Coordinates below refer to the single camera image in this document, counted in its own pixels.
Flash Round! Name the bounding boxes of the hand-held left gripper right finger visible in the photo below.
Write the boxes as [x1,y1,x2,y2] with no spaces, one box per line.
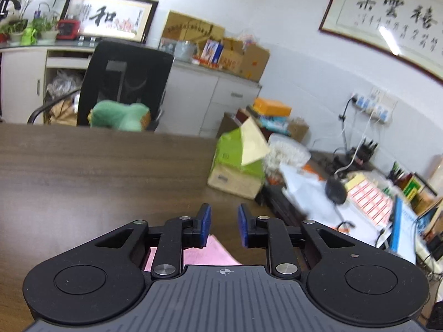
[238,203,364,279]

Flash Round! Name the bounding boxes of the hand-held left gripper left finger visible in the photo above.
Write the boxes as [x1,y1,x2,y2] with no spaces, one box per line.
[86,203,212,279]

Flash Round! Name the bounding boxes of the pink towel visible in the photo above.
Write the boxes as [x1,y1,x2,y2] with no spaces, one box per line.
[143,234,243,272]

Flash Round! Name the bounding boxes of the black laptop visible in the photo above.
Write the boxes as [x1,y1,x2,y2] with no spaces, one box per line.
[255,184,312,230]

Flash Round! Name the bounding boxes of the green tissue pack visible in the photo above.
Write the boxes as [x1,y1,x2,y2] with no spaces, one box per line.
[208,116,271,200]

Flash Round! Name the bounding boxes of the white paper sheets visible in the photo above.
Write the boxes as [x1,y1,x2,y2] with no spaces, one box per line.
[279,162,381,239]

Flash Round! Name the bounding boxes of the bag of white pieces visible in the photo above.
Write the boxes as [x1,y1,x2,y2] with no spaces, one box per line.
[265,134,311,175]

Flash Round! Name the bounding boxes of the black round device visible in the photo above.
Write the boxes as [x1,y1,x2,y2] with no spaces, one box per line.
[325,177,347,204]

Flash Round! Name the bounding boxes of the blue patterned box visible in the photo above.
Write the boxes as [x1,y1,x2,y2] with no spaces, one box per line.
[259,116,289,134]

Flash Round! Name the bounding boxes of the orange box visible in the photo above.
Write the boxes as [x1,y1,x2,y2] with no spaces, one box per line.
[254,97,292,117]

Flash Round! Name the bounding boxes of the pink label sheet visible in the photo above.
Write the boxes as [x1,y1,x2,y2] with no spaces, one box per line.
[344,176,393,227]

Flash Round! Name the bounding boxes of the white cabinet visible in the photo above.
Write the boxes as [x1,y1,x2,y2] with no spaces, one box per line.
[0,40,262,139]

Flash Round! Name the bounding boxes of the green plush toy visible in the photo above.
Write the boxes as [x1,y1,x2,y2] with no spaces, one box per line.
[89,100,152,133]

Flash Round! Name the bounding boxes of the black charger dock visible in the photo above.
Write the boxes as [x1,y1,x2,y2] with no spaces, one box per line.
[356,138,378,164]

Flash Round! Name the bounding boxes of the blue folder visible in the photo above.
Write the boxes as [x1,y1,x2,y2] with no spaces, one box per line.
[389,195,419,263]

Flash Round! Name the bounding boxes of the pen holder with pens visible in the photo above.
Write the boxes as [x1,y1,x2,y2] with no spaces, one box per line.
[388,161,412,187]

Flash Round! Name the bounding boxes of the black mesh office chair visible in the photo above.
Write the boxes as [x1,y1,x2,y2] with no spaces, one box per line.
[28,40,174,133]

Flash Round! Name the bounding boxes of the brown cardboard box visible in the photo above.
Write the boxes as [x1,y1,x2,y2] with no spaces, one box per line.
[220,37,271,82]

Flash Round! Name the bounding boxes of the colourful printed box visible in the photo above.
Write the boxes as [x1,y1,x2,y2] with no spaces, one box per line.
[201,39,224,66]

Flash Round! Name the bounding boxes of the brown paper bag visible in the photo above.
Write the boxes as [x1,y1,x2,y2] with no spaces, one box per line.
[48,97,79,126]

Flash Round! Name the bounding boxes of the gold plaque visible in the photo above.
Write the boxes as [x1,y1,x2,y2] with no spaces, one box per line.
[161,10,225,51]

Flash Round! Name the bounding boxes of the clear plastic bag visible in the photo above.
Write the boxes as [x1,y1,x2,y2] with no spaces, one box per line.
[47,69,84,102]

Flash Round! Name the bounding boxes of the framed calligraphy picture with flowers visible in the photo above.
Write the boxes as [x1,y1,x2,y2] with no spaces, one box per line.
[60,0,159,44]

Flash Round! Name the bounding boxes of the red blender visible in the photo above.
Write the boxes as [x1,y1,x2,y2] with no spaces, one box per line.
[56,0,87,40]

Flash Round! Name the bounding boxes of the small potted plant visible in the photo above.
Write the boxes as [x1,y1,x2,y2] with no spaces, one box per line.
[33,7,60,41]

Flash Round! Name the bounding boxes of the light green bag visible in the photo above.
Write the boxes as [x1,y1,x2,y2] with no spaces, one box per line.
[20,27,38,46]

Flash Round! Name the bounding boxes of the potted palm plant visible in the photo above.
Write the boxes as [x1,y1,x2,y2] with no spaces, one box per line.
[7,0,79,45]

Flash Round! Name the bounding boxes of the black cable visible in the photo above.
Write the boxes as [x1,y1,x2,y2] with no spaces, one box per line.
[337,97,354,157]

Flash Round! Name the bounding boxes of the white cable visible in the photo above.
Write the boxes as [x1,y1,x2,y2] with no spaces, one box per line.
[334,114,374,178]

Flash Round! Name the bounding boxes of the white wall power strip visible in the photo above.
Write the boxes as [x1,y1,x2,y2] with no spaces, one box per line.
[351,88,398,124]

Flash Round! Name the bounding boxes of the large framed wall calligraphy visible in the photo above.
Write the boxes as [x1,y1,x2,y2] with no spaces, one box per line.
[318,0,443,85]

